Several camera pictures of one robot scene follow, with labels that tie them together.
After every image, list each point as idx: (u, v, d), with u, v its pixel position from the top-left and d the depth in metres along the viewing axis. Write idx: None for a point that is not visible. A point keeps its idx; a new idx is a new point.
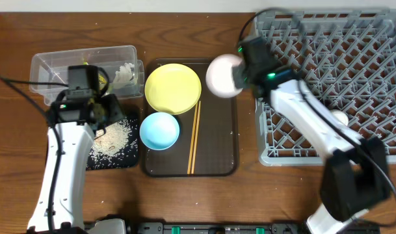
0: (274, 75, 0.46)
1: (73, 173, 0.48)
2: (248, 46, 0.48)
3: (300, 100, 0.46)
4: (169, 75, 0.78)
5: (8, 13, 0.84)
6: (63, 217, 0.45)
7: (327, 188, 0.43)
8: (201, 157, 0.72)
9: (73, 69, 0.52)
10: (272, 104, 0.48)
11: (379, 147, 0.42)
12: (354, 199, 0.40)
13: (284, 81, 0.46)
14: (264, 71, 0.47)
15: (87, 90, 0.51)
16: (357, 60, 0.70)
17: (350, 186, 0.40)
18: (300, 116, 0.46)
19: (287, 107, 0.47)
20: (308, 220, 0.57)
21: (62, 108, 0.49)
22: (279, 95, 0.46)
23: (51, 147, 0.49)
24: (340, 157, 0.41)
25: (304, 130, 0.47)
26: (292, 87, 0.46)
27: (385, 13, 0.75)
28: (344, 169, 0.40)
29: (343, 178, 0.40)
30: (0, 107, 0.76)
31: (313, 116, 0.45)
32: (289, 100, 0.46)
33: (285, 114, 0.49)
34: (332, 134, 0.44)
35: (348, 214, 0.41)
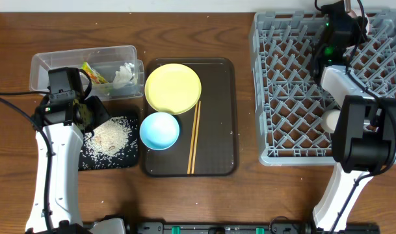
0: (331, 62, 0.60)
1: (66, 171, 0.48)
2: (335, 31, 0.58)
3: (344, 73, 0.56)
4: (169, 75, 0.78)
5: (7, 13, 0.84)
6: (61, 216, 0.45)
7: (337, 129, 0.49)
8: (201, 157, 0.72)
9: (54, 73, 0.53)
10: (322, 80, 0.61)
11: None
12: (357, 140, 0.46)
13: (338, 64, 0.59)
14: (326, 57, 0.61)
15: (71, 92, 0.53)
16: (357, 60, 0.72)
17: (357, 127, 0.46)
18: (338, 81, 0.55)
19: (330, 76, 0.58)
20: (315, 208, 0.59)
21: (47, 110, 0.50)
22: (328, 69, 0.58)
23: (41, 150, 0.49)
24: (357, 100, 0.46)
25: (338, 96, 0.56)
26: (339, 66, 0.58)
27: (385, 13, 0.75)
28: (357, 109, 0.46)
29: (353, 114, 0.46)
30: (1, 107, 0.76)
31: (348, 81, 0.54)
32: (333, 71, 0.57)
33: (328, 84, 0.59)
34: (359, 90, 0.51)
35: (347, 155, 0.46)
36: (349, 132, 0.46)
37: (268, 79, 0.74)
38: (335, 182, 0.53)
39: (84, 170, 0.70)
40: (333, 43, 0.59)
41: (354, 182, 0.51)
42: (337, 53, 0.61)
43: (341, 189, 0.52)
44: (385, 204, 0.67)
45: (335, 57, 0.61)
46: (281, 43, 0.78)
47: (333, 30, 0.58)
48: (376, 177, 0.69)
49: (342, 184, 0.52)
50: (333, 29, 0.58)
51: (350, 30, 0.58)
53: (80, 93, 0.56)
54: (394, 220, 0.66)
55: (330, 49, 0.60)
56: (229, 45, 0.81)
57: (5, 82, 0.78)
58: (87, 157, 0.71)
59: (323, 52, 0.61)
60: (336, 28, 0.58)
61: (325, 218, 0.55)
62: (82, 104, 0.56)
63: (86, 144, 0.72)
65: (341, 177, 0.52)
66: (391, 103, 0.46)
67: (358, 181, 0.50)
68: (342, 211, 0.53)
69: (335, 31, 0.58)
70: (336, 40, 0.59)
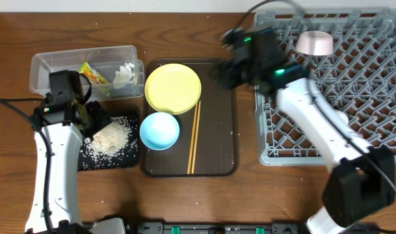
0: (283, 71, 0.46)
1: (65, 172, 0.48)
2: (259, 39, 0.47)
3: (311, 102, 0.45)
4: (169, 75, 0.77)
5: (8, 13, 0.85)
6: (61, 216, 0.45)
7: (330, 194, 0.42)
8: (201, 157, 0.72)
9: (54, 75, 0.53)
10: (280, 105, 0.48)
11: (390, 156, 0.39)
12: (358, 210, 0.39)
13: (293, 79, 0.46)
14: (268, 65, 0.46)
15: (70, 94, 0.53)
16: (357, 60, 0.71)
17: (354, 195, 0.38)
18: (307, 117, 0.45)
19: (293, 107, 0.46)
20: (309, 220, 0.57)
21: (46, 110, 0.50)
22: (285, 95, 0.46)
23: (39, 151, 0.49)
24: (345, 167, 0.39)
25: (311, 134, 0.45)
26: (301, 86, 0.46)
27: (385, 13, 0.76)
28: (350, 183, 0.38)
29: (347, 188, 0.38)
30: (1, 107, 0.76)
31: (320, 120, 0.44)
32: (297, 101, 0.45)
33: (290, 113, 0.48)
34: (341, 140, 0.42)
35: (350, 221, 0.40)
36: (348, 203, 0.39)
37: None
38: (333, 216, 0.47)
39: (84, 169, 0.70)
40: (263, 50, 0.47)
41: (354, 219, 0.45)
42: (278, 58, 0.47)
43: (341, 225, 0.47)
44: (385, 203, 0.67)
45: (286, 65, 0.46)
46: (282, 44, 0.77)
47: (255, 36, 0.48)
48: None
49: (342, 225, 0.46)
50: (255, 40, 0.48)
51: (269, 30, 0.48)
53: (80, 95, 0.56)
54: (395, 220, 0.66)
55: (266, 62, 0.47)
56: None
57: (6, 83, 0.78)
58: (87, 157, 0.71)
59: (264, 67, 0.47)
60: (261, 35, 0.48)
61: None
62: (82, 105, 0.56)
63: (86, 144, 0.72)
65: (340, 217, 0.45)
66: (380, 153, 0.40)
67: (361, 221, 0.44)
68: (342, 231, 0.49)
69: (260, 36, 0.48)
70: (267, 45, 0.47)
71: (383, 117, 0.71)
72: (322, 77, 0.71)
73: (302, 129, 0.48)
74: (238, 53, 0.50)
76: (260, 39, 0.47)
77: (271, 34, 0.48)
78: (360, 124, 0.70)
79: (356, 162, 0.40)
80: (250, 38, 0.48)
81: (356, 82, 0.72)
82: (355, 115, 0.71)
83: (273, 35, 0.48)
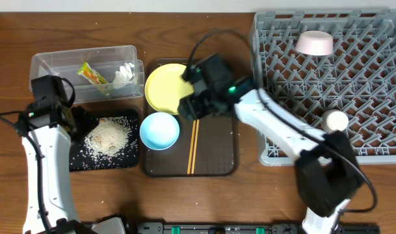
0: (235, 88, 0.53)
1: (57, 172, 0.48)
2: (207, 68, 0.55)
3: (263, 108, 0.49)
4: (169, 75, 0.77)
5: (7, 13, 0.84)
6: (58, 215, 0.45)
7: (303, 186, 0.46)
8: (201, 157, 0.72)
9: (38, 82, 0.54)
10: (242, 117, 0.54)
11: (343, 139, 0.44)
12: (330, 195, 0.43)
13: (245, 93, 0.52)
14: (221, 88, 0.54)
15: (54, 97, 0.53)
16: (357, 60, 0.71)
17: (322, 182, 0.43)
18: (264, 123, 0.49)
19: (251, 116, 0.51)
20: (303, 221, 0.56)
21: (30, 116, 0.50)
22: (242, 108, 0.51)
23: (28, 155, 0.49)
24: (306, 158, 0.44)
25: (272, 137, 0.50)
26: (253, 97, 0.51)
27: (385, 13, 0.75)
28: (313, 172, 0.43)
29: (313, 177, 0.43)
30: (0, 107, 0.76)
31: (275, 122, 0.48)
32: (252, 111, 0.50)
33: (252, 123, 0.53)
34: (296, 136, 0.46)
35: (328, 208, 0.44)
36: (318, 190, 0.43)
37: (268, 79, 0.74)
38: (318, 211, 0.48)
39: (84, 170, 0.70)
40: (213, 75, 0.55)
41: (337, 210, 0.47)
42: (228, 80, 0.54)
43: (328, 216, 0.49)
44: (385, 203, 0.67)
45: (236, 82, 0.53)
46: (281, 43, 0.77)
47: (204, 67, 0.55)
48: (378, 178, 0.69)
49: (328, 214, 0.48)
50: (204, 69, 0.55)
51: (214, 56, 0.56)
53: (64, 99, 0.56)
54: (394, 220, 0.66)
55: (221, 88, 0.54)
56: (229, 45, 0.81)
57: (6, 83, 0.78)
58: (87, 157, 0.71)
59: (219, 91, 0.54)
60: (207, 64, 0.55)
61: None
62: (67, 108, 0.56)
63: (86, 144, 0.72)
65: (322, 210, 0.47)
66: (335, 138, 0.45)
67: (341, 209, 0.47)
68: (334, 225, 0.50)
69: (208, 65, 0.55)
70: (216, 71, 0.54)
71: (383, 117, 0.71)
72: (322, 77, 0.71)
73: (265, 134, 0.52)
74: (196, 85, 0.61)
76: (209, 68, 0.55)
77: (216, 58, 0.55)
78: (360, 124, 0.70)
79: (315, 151, 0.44)
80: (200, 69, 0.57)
81: (356, 82, 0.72)
82: (355, 115, 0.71)
83: (218, 60, 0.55)
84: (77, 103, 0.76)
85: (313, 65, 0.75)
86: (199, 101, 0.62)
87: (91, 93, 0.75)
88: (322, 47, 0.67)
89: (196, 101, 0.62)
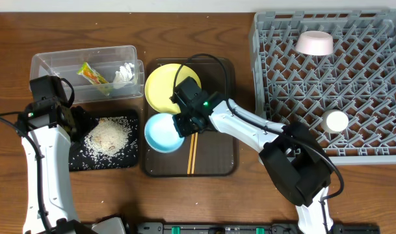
0: (209, 103, 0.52)
1: (57, 173, 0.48)
2: (183, 91, 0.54)
3: (231, 115, 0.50)
4: (169, 75, 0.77)
5: (8, 13, 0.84)
6: (58, 215, 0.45)
7: (276, 181, 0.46)
8: (201, 157, 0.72)
9: (36, 82, 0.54)
10: (216, 128, 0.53)
11: (300, 126, 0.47)
12: (301, 181, 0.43)
13: (217, 105, 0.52)
14: (197, 105, 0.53)
15: (53, 97, 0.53)
16: (357, 60, 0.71)
17: (289, 170, 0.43)
18: (234, 127, 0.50)
19: (222, 123, 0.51)
20: (300, 224, 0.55)
21: (30, 116, 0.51)
22: (214, 119, 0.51)
23: (28, 155, 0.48)
24: (270, 148, 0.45)
25: (243, 139, 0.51)
26: (222, 106, 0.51)
27: (385, 13, 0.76)
28: (277, 161, 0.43)
29: (277, 167, 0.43)
30: None
31: (242, 126, 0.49)
32: (222, 119, 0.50)
33: (224, 130, 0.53)
34: (261, 131, 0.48)
35: (302, 197, 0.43)
36: (287, 179, 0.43)
37: (268, 79, 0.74)
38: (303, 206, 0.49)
39: (84, 169, 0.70)
40: (189, 95, 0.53)
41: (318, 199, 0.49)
42: (201, 96, 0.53)
43: (313, 209, 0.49)
44: (385, 203, 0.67)
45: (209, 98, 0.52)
46: (281, 43, 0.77)
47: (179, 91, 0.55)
48: (378, 177, 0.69)
49: (313, 206, 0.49)
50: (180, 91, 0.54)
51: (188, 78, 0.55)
53: (63, 99, 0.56)
54: (394, 220, 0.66)
55: (198, 104, 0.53)
56: (229, 45, 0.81)
57: (5, 83, 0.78)
58: (87, 157, 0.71)
59: (196, 109, 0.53)
60: (183, 88, 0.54)
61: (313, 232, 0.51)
62: (67, 108, 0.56)
63: (86, 144, 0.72)
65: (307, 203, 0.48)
66: (292, 127, 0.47)
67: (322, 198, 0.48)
68: (324, 219, 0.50)
69: (181, 89, 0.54)
70: (188, 90, 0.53)
71: (383, 117, 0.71)
72: (322, 77, 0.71)
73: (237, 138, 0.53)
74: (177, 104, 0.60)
76: (183, 91, 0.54)
77: (188, 78, 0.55)
78: (359, 124, 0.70)
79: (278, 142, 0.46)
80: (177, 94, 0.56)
81: (356, 82, 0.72)
82: (355, 115, 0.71)
83: (192, 80, 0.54)
84: (77, 103, 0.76)
85: (313, 65, 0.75)
86: (184, 120, 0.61)
87: (91, 93, 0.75)
88: (323, 45, 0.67)
89: (183, 121, 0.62)
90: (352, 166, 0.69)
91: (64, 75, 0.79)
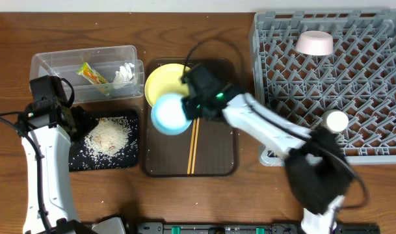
0: (222, 94, 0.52)
1: (57, 173, 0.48)
2: (194, 77, 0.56)
3: (249, 111, 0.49)
4: (169, 75, 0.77)
5: (8, 13, 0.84)
6: (58, 215, 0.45)
7: (296, 186, 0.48)
8: (201, 157, 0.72)
9: (36, 82, 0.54)
10: (230, 122, 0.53)
11: (326, 135, 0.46)
12: (321, 191, 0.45)
13: (233, 98, 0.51)
14: (209, 95, 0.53)
15: (53, 97, 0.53)
16: (357, 59, 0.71)
17: (310, 179, 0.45)
18: (251, 125, 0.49)
19: (240, 119, 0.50)
20: (303, 223, 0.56)
21: (30, 116, 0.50)
22: (230, 113, 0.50)
23: (28, 155, 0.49)
24: (295, 156, 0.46)
25: (261, 138, 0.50)
26: (239, 101, 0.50)
27: (385, 13, 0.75)
28: (300, 170, 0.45)
29: (299, 175, 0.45)
30: None
31: (261, 123, 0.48)
32: (239, 114, 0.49)
33: (240, 126, 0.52)
34: (283, 134, 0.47)
35: (318, 204, 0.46)
36: (308, 188, 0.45)
37: (268, 79, 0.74)
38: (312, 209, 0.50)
39: (84, 169, 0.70)
40: (201, 83, 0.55)
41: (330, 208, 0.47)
42: (214, 86, 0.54)
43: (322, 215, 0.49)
44: (385, 203, 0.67)
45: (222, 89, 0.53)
46: (281, 43, 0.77)
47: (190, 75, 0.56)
48: (378, 177, 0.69)
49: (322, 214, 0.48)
50: (192, 78, 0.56)
51: (201, 66, 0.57)
53: (63, 99, 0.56)
54: (394, 220, 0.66)
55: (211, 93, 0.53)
56: (229, 45, 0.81)
57: (5, 83, 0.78)
58: (87, 157, 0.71)
59: (208, 99, 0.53)
60: (195, 75, 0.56)
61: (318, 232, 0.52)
62: (67, 108, 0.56)
63: (86, 144, 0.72)
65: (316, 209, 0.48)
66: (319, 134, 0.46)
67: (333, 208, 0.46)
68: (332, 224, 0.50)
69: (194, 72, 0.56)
70: (201, 78, 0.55)
71: (383, 116, 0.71)
72: (322, 77, 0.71)
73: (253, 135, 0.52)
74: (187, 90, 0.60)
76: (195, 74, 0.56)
77: (201, 67, 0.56)
78: (359, 124, 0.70)
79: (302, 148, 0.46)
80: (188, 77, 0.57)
81: (356, 82, 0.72)
82: (355, 115, 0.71)
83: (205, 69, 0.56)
84: (77, 103, 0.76)
85: (313, 65, 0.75)
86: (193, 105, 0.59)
87: (91, 93, 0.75)
88: (323, 45, 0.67)
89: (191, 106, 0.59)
90: (352, 166, 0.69)
91: (64, 75, 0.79)
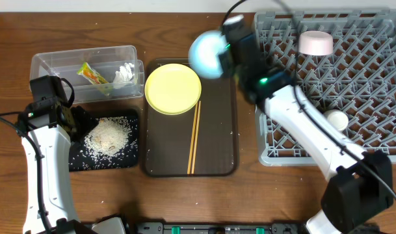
0: (266, 80, 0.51)
1: (57, 173, 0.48)
2: (240, 47, 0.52)
3: (300, 111, 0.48)
4: (169, 75, 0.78)
5: (8, 13, 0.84)
6: (58, 215, 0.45)
7: (331, 202, 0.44)
8: (201, 157, 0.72)
9: (36, 82, 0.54)
10: (268, 113, 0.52)
11: (383, 162, 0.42)
12: (359, 214, 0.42)
13: (277, 87, 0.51)
14: (252, 75, 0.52)
15: (53, 97, 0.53)
16: (357, 60, 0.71)
17: (354, 202, 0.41)
18: (299, 126, 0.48)
19: (283, 115, 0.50)
20: (309, 222, 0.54)
21: (30, 116, 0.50)
22: (274, 106, 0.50)
23: (28, 155, 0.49)
24: (344, 175, 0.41)
25: (305, 143, 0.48)
26: (288, 95, 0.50)
27: (385, 13, 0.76)
28: (348, 191, 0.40)
29: (346, 196, 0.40)
30: None
31: (313, 128, 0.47)
32: (286, 111, 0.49)
33: (281, 122, 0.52)
34: (337, 148, 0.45)
35: (353, 225, 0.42)
36: (349, 210, 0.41)
37: None
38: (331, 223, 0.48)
39: (84, 169, 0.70)
40: (245, 56, 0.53)
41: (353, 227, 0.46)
42: (256, 67, 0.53)
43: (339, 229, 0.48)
44: None
45: (265, 74, 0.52)
46: (281, 43, 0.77)
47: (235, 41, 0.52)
48: None
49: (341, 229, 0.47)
50: (237, 47, 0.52)
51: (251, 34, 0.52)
53: (63, 99, 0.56)
54: (394, 220, 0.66)
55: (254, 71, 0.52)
56: None
57: (5, 83, 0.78)
58: (87, 157, 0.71)
59: (250, 77, 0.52)
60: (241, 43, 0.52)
61: None
62: (67, 108, 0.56)
63: (86, 144, 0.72)
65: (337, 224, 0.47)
66: (373, 158, 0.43)
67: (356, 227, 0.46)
68: None
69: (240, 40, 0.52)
70: (247, 54, 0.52)
71: (383, 117, 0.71)
72: (322, 77, 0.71)
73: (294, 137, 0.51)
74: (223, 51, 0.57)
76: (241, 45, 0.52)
77: (250, 38, 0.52)
78: (359, 124, 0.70)
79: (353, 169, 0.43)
80: (230, 45, 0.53)
81: (356, 82, 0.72)
82: (355, 115, 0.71)
83: (254, 41, 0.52)
84: (77, 103, 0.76)
85: (313, 65, 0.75)
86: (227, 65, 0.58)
87: (91, 93, 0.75)
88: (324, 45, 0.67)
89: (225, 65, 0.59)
90: None
91: (64, 75, 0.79)
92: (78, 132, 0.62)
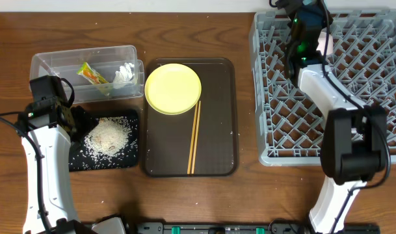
0: (306, 60, 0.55)
1: (57, 173, 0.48)
2: (305, 26, 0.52)
3: (322, 77, 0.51)
4: (169, 75, 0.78)
5: (7, 13, 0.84)
6: (57, 215, 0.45)
7: (326, 144, 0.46)
8: (201, 157, 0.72)
9: (36, 81, 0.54)
10: (298, 82, 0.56)
11: (383, 115, 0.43)
12: (347, 155, 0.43)
13: (313, 64, 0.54)
14: (297, 54, 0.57)
15: (52, 97, 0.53)
16: (357, 59, 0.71)
17: (344, 142, 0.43)
18: (316, 85, 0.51)
19: (308, 79, 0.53)
20: (310, 214, 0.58)
21: (30, 116, 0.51)
22: (303, 71, 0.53)
23: (28, 155, 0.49)
24: (341, 112, 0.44)
25: (319, 101, 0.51)
26: (318, 67, 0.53)
27: (385, 13, 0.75)
28: (341, 125, 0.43)
29: (338, 130, 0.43)
30: None
31: (328, 86, 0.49)
32: (311, 76, 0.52)
33: (306, 89, 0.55)
34: (341, 99, 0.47)
35: (340, 169, 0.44)
36: (338, 145, 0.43)
37: (268, 79, 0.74)
38: (328, 192, 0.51)
39: (84, 170, 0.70)
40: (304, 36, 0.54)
41: (348, 192, 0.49)
42: (308, 47, 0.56)
43: (335, 200, 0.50)
44: (385, 203, 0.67)
45: (308, 52, 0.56)
46: (282, 43, 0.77)
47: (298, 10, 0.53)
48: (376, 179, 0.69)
49: (336, 198, 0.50)
50: (302, 25, 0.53)
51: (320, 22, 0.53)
53: (63, 99, 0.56)
54: (394, 220, 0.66)
55: (302, 46, 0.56)
56: (229, 45, 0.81)
57: (5, 83, 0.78)
58: (87, 157, 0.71)
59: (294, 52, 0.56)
60: (307, 23, 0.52)
61: (322, 222, 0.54)
62: (67, 108, 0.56)
63: (86, 144, 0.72)
65: (334, 188, 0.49)
66: (375, 110, 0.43)
67: (352, 191, 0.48)
68: (339, 216, 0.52)
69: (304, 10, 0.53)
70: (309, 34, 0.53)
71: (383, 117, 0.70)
72: None
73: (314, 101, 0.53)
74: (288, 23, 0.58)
76: (305, 15, 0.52)
77: (318, 23, 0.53)
78: None
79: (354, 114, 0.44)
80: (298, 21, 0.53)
81: (356, 82, 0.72)
82: None
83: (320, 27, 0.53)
84: (77, 103, 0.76)
85: None
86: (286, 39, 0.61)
87: (91, 93, 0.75)
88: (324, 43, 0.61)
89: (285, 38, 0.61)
90: None
91: (64, 75, 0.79)
92: (78, 132, 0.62)
